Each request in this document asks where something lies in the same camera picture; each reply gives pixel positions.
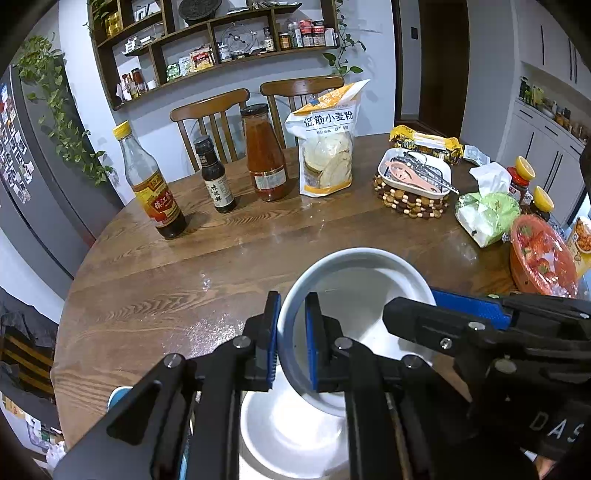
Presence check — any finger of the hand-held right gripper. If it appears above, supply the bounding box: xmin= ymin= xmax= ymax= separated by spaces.
xmin=383 ymin=298 xmax=523 ymax=361
xmin=431 ymin=289 xmax=591 ymax=330

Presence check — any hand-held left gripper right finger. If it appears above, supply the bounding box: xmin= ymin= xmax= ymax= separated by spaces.
xmin=305 ymin=292 xmax=539 ymax=480

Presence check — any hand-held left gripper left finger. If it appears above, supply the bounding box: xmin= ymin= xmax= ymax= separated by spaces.
xmin=53 ymin=291 xmax=282 ymax=480

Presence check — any small thick-rimmed white bowl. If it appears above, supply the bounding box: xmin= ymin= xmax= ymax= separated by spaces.
xmin=277 ymin=247 xmax=438 ymax=416

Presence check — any white ribbed bowl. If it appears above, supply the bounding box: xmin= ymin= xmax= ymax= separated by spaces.
xmin=240 ymin=387 xmax=351 ymax=478

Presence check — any red strawberry box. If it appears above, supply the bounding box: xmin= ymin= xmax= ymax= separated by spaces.
xmin=510 ymin=215 xmax=579 ymax=296

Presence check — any green tissue pack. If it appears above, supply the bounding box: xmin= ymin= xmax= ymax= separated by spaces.
xmin=455 ymin=161 xmax=522 ymax=247

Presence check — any wooden bead trivet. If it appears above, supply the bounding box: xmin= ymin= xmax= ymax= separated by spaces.
xmin=373 ymin=172 xmax=451 ymax=221

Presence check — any white rectangular dish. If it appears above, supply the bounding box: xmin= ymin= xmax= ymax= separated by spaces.
xmin=378 ymin=148 xmax=452 ymax=200

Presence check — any yellow-capped honey bottle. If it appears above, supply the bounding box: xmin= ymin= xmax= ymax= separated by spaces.
xmin=531 ymin=186 xmax=556 ymax=223
xmin=507 ymin=156 xmax=536 ymax=206

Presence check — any orange printed snack box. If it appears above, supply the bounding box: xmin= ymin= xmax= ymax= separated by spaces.
xmin=571 ymin=217 xmax=591 ymax=260

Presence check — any metal utensil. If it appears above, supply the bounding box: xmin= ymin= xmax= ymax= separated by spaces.
xmin=401 ymin=151 xmax=461 ymax=195

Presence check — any pink spoon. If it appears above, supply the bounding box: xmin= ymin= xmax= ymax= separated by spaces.
xmin=387 ymin=157 xmax=432 ymax=192

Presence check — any small white packet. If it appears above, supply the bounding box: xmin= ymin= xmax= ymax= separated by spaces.
xmin=464 ymin=145 xmax=491 ymax=167

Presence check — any small dark soy sauce bottle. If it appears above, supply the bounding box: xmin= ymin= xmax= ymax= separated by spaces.
xmin=194 ymin=136 xmax=237 ymax=214

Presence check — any yellow snack packet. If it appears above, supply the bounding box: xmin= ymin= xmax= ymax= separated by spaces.
xmin=390 ymin=126 xmax=464 ymax=164

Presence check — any red sauce jar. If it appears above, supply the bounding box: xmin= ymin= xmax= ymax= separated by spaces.
xmin=240 ymin=104 xmax=291 ymax=202

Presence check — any white storage cabinet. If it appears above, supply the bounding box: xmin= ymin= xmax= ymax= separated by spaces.
xmin=499 ymin=60 xmax=591 ymax=223

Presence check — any vinegar bottle with yellow cap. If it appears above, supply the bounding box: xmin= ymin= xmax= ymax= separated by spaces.
xmin=113 ymin=121 xmax=188 ymax=240

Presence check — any white and yellow flour bag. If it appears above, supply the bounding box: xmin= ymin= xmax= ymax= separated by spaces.
xmin=285 ymin=79 xmax=371 ymax=198

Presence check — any row of pantry jars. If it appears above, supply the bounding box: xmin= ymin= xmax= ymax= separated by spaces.
xmin=518 ymin=76 xmax=591 ymax=140

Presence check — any wooden dining chair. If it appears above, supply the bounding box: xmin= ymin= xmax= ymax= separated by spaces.
xmin=170 ymin=89 xmax=251 ymax=163
xmin=259 ymin=76 xmax=345 ymax=149

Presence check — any dark wooden door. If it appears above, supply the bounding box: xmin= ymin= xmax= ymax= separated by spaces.
xmin=418 ymin=0 xmax=472 ymax=136

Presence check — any wooden slatted chair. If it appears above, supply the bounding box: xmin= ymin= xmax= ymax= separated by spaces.
xmin=0 ymin=332 xmax=57 ymax=398

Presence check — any chair with dark cloth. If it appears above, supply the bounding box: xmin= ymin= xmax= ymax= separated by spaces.
xmin=0 ymin=286 xmax=62 ymax=408

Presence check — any small cardboard box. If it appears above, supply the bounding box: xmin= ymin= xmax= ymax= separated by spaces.
xmin=25 ymin=413 xmax=55 ymax=452

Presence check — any grey refrigerator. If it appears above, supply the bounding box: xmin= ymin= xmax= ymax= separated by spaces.
xmin=0 ymin=60 xmax=122 ymax=278

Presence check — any group of snack packets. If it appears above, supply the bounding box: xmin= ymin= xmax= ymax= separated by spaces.
xmin=165 ymin=44 xmax=216 ymax=82

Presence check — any small hanging vine plant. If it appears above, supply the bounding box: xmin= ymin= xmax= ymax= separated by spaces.
xmin=322 ymin=0 xmax=366 ymax=78

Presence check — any group of red sauce bottles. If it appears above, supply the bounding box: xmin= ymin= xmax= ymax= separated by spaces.
xmin=121 ymin=68 xmax=149 ymax=100

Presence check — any row of spice jars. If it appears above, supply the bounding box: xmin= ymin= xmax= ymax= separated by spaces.
xmin=277 ymin=19 xmax=338 ymax=49

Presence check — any green trailing vine plant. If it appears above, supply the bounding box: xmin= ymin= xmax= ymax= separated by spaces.
xmin=18 ymin=37 xmax=114 ymax=186

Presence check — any cluster of fridge photo magnets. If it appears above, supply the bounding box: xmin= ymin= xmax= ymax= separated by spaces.
xmin=0 ymin=83 xmax=36 ymax=204

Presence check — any dark wooden wall shelf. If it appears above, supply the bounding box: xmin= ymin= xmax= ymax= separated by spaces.
xmin=87 ymin=0 xmax=341 ymax=110

